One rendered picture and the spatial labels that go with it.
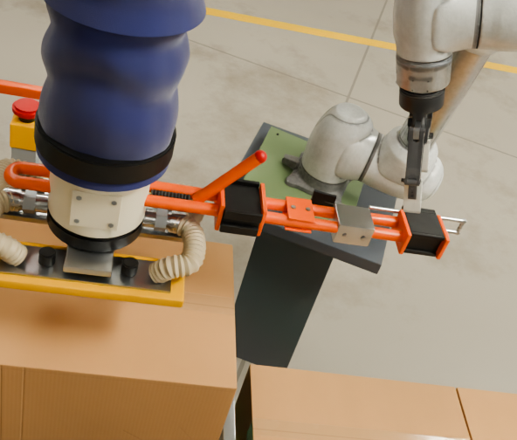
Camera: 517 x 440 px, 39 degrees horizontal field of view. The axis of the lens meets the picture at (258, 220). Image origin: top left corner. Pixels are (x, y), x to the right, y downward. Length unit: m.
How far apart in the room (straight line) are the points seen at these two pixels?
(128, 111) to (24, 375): 0.56
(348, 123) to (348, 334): 1.10
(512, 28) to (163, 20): 0.51
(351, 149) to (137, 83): 1.12
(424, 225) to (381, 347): 1.58
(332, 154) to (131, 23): 1.19
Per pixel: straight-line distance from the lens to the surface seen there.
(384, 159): 2.08
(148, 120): 1.11
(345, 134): 2.06
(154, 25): 1.00
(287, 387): 1.96
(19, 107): 1.83
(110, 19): 0.99
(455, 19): 1.17
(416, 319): 3.11
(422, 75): 1.21
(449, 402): 2.13
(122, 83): 1.05
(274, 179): 2.19
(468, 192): 3.99
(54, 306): 1.48
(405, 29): 1.18
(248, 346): 2.63
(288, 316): 2.47
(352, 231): 1.34
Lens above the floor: 2.06
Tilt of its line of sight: 39 degrees down
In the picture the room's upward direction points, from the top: 17 degrees clockwise
